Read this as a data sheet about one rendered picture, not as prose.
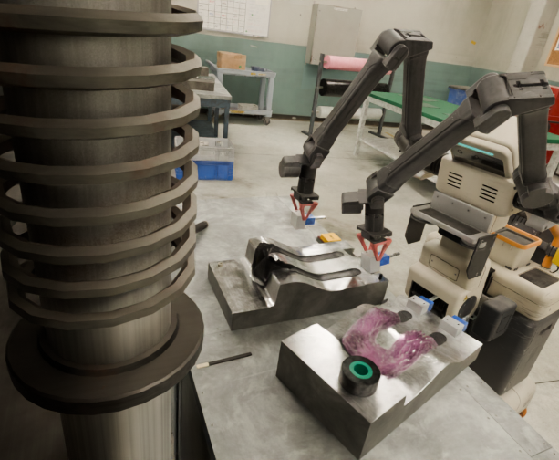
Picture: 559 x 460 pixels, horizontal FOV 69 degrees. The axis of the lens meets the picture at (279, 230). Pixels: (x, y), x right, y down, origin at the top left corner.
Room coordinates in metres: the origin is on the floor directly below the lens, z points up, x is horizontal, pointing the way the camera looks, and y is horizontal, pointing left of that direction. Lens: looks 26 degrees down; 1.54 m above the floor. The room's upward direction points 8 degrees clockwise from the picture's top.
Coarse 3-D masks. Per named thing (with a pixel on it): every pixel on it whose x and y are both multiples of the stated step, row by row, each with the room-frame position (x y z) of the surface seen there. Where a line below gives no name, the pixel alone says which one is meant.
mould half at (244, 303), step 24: (264, 240) 1.13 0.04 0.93; (216, 264) 1.07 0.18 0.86; (240, 264) 1.09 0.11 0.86; (312, 264) 1.11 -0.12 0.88; (336, 264) 1.13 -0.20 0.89; (360, 264) 1.14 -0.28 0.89; (216, 288) 0.99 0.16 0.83; (240, 288) 0.96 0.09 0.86; (264, 288) 0.97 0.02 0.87; (288, 288) 0.92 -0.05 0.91; (312, 288) 0.95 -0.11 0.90; (336, 288) 0.99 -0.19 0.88; (360, 288) 1.02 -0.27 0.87; (384, 288) 1.06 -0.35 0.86; (240, 312) 0.86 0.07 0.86; (264, 312) 0.89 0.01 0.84; (288, 312) 0.92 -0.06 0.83; (312, 312) 0.95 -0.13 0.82
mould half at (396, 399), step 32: (352, 320) 0.85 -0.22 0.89; (416, 320) 0.93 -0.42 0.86; (288, 352) 0.69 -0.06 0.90; (320, 352) 0.69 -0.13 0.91; (448, 352) 0.81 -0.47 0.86; (288, 384) 0.68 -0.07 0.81; (320, 384) 0.62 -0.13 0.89; (384, 384) 0.62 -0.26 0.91; (416, 384) 0.67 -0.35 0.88; (320, 416) 0.60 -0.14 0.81; (352, 416) 0.55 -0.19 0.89; (384, 416) 0.56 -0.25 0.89; (352, 448) 0.54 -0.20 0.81
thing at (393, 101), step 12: (372, 96) 5.65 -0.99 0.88; (384, 96) 5.61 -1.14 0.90; (396, 96) 5.79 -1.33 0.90; (396, 108) 5.14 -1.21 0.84; (432, 108) 5.08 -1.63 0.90; (444, 108) 5.23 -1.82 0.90; (456, 108) 5.38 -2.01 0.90; (360, 120) 5.89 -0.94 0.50; (432, 120) 4.49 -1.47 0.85; (360, 132) 5.87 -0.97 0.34; (372, 144) 5.58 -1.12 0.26; (384, 144) 5.67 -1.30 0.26; (396, 144) 5.77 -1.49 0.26; (552, 144) 4.04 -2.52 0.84; (396, 156) 5.10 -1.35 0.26; (552, 156) 4.18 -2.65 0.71; (552, 168) 4.13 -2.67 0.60; (432, 180) 4.30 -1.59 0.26
